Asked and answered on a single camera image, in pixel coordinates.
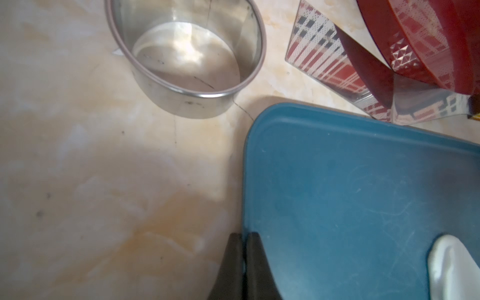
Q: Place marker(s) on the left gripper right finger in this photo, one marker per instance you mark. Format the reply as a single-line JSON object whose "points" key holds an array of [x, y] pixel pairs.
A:
{"points": [[260, 283]]}

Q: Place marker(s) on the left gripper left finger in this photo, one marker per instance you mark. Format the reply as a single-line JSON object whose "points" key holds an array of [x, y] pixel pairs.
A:
{"points": [[230, 283]]}

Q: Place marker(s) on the teal plastic tray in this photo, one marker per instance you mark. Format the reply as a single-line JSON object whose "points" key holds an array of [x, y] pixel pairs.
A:
{"points": [[348, 207]]}

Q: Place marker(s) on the white dough lump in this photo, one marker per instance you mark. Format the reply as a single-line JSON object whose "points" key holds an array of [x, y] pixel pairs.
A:
{"points": [[453, 273]]}

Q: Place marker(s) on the small glass bowl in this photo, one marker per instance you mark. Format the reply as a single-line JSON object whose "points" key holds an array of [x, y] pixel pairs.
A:
{"points": [[190, 58]]}

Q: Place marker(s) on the red round plate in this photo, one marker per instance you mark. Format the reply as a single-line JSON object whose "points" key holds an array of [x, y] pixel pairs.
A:
{"points": [[435, 42]]}

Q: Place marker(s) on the knife with wooden handle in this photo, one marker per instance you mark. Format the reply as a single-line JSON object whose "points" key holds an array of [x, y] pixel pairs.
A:
{"points": [[324, 52]]}

